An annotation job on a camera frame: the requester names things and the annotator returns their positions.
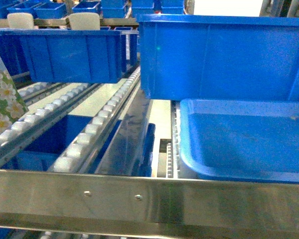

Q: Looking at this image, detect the flower gift bag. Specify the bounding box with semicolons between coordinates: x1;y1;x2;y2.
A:
0;57;28;134

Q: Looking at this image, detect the white roller conveyor track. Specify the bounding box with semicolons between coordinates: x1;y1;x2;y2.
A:
0;83;99;167

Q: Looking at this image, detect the steel front rack rail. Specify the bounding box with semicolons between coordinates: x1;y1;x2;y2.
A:
0;170;299;239

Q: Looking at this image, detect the blue plastic tray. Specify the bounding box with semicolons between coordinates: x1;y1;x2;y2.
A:
180;99;299;183

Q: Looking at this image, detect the large blue plastic bin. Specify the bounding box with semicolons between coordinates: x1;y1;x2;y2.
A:
137;14;299;101

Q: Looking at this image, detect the blue bin on left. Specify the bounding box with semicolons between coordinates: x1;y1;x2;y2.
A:
0;28;138;84

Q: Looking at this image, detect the grey chair backrest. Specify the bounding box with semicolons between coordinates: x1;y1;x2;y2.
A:
68;12;101;30
7;12;35;29

